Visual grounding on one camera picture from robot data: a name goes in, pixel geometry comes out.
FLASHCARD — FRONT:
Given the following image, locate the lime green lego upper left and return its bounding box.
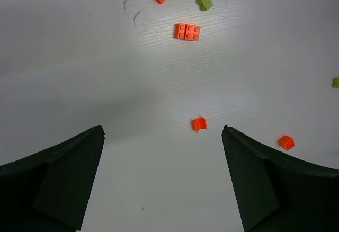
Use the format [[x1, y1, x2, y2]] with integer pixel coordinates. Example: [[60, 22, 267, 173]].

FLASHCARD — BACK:
[[196, 0, 213, 11]]

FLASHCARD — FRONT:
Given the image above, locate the lime green lego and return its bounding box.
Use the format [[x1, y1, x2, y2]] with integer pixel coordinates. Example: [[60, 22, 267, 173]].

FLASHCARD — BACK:
[[196, 0, 213, 11], [332, 77, 339, 88]]

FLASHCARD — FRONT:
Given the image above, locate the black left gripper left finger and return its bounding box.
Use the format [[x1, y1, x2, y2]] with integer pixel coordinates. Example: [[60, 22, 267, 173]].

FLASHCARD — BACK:
[[1, 125, 105, 231]]

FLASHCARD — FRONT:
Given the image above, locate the orange two-by-two lego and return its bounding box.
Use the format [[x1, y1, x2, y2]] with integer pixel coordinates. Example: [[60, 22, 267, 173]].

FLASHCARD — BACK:
[[174, 23, 201, 41]]

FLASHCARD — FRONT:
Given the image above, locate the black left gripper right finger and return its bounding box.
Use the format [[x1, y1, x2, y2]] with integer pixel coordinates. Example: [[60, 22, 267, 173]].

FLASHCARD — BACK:
[[222, 126, 338, 231]]

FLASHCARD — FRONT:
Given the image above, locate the orange lego middle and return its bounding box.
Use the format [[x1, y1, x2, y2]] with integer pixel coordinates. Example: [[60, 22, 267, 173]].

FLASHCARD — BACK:
[[278, 135, 295, 151]]

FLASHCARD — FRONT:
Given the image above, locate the lime green lego middle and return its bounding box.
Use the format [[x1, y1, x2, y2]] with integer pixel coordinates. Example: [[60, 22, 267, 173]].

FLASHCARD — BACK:
[[332, 77, 339, 88]]

